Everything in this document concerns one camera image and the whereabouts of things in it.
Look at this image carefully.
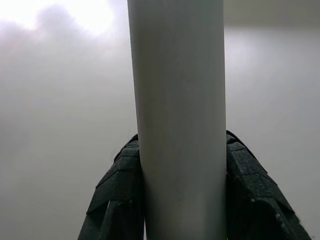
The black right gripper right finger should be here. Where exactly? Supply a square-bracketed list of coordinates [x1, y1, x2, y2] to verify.
[226, 130, 313, 240]

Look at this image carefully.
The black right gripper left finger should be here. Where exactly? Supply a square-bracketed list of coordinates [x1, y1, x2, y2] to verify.
[77, 133, 146, 240]

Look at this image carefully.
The white plastic table leg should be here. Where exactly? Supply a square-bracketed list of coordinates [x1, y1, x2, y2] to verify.
[126, 0, 228, 240]

